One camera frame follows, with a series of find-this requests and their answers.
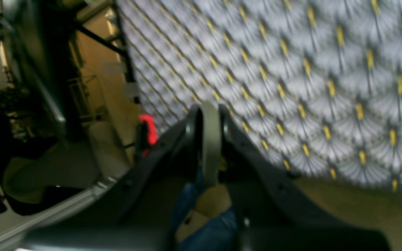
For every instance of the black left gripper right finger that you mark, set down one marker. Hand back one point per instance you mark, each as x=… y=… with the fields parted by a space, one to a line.
x=272 y=214

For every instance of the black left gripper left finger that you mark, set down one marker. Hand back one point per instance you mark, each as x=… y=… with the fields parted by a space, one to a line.
x=135 y=214

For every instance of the person's blue jeans leg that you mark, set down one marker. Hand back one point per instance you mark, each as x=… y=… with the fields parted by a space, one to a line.
x=203 y=218

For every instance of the orange clamp at table edge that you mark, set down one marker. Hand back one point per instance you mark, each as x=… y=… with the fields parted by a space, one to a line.
x=146 y=136

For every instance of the fan-patterned table cloth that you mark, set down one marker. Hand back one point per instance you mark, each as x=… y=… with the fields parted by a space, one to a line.
x=316 y=84

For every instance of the grey metal frame rail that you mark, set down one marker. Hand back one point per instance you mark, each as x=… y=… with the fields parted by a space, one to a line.
x=10 y=240

